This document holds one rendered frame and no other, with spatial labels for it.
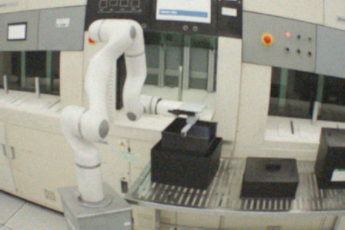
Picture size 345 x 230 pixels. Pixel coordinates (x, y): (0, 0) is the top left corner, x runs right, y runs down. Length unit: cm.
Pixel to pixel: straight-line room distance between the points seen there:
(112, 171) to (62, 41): 86
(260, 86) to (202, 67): 101
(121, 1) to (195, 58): 106
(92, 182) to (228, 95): 86
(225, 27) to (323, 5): 62
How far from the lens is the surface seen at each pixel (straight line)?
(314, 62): 211
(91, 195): 170
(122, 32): 159
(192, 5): 210
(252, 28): 207
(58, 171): 269
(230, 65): 207
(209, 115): 244
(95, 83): 158
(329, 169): 192
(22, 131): 275
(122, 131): 235
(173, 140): 185
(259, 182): 178
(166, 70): 311
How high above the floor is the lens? 168
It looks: 17 degrees down
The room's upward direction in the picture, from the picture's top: 2 degrees clockwise
